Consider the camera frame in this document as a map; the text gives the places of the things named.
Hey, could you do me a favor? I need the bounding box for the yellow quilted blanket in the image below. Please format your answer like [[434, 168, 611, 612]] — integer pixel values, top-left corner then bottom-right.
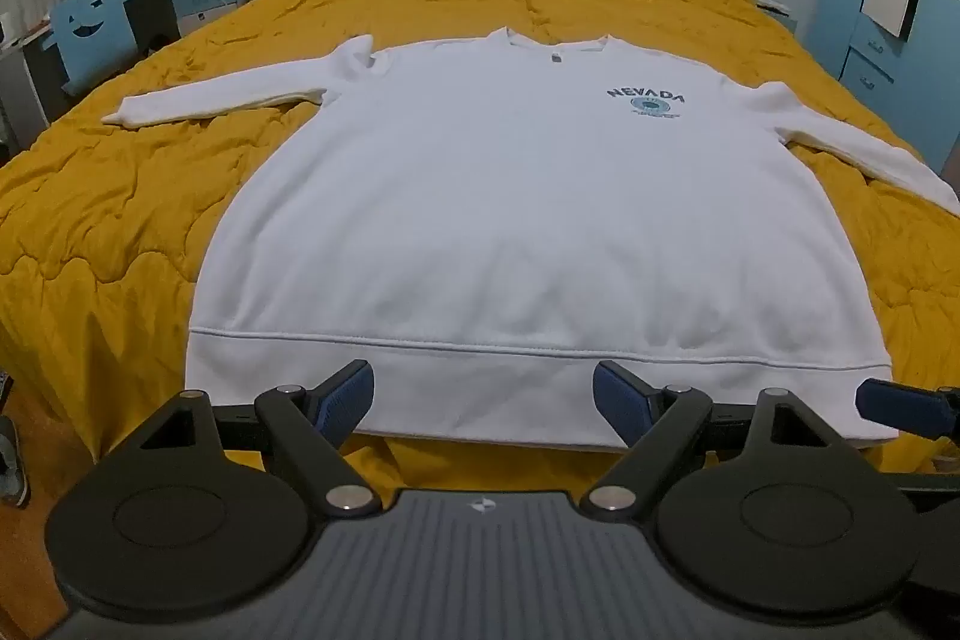
[[0, 0, 960, 506]]

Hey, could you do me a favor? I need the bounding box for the white printed sweatshirt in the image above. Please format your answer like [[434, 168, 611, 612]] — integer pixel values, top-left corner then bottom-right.
[[101, 26, 960, 450]]

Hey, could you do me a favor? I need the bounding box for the grey sneaker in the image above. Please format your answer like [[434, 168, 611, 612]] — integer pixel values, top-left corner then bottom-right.
[[0, 415, 31, 506]]

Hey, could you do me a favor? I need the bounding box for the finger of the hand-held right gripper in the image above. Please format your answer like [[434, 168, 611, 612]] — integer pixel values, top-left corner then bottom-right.
[[855, 377, 960, 440]]

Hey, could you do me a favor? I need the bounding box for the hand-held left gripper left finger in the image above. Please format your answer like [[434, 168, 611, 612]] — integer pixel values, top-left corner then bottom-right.
[[105, 360, 383, 515]]

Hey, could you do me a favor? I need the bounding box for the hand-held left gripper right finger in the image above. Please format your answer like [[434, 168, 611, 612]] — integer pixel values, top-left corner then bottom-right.
[[579, 361, 826, 521]]

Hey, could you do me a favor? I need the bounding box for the blue chair with face cutout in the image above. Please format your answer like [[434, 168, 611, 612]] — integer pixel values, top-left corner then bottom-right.
[[49, 0, 140, 94]]

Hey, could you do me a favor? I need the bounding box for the blue wardrobe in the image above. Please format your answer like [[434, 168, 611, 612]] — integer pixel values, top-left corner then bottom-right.
[[802, 0, 960, 176]]

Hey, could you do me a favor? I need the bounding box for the grey desk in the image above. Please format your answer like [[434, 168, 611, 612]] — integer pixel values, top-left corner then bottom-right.
[[0, 0, 245, 154]]

